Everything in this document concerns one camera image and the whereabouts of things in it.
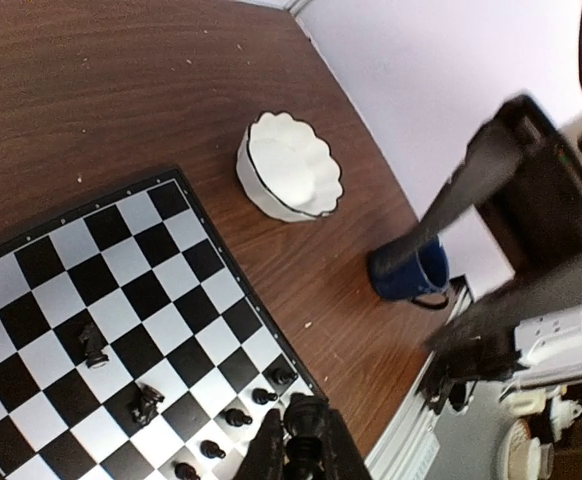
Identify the white scalloped bowl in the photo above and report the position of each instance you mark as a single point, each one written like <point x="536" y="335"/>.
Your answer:
<point x="286" y="170"/>

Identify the dark blue mug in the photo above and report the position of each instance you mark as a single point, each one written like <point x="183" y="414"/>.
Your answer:
<point x="422" y="279"/>

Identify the black knight lying apart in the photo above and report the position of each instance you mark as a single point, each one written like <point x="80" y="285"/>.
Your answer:
<point x="93" y="344"/>

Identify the black pawn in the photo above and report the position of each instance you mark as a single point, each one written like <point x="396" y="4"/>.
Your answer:
<point x="237" y="418"/>
<point x="262" y="396"/>
<point x="212" y="450"/>
<point x="185" y="471"/>

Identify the aluminium front rail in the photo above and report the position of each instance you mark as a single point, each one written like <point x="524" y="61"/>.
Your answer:
<point x="408" y="446"/>

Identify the black grey chessboard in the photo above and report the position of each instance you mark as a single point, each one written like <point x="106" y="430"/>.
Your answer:
<point x="147" y="266"/>

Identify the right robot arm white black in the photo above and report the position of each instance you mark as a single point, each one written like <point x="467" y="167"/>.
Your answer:
<point x="523" y="175"/>

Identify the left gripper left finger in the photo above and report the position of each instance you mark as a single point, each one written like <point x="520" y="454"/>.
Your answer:
<point x="265" y="456"/>

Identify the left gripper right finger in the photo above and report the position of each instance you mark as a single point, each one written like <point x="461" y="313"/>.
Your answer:
<point x="341" y="457"/>

